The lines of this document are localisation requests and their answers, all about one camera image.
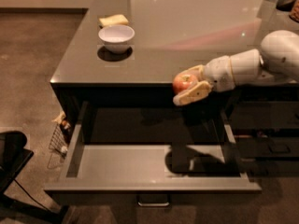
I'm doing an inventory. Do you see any grey counter cabinet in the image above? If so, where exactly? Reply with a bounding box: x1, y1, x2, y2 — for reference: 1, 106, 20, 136
50, 0, 299, 179

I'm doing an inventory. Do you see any open grey top drawer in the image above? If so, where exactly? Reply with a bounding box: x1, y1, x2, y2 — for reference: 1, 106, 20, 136
45, 103, 261, 205

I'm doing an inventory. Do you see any white ceramic bowl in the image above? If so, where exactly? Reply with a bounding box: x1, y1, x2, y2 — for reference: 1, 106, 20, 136
98, 24, 135, 54

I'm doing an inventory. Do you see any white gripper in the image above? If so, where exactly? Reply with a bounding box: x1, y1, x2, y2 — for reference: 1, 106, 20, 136
173, 56, 235, 106

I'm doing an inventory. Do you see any red apple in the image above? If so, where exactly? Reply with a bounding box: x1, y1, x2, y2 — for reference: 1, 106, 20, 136
172, 74, 197, 94

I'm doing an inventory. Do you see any wire basket on floor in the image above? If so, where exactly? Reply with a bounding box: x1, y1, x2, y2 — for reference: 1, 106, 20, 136
47, 111, 72, 169

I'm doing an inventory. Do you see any black floor cable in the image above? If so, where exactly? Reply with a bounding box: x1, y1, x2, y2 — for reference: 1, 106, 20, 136
13, 178, 52, 213

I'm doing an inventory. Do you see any yellow sponge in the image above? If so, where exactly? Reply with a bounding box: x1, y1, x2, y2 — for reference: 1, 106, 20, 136
99, 14, 129, 27

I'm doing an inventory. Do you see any metal drawer handle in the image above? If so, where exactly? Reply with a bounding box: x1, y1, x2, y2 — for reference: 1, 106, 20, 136
137, 194, 170, 207

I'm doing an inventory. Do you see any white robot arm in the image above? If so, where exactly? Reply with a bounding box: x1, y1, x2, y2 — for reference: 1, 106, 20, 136
173, 30, 299, 106

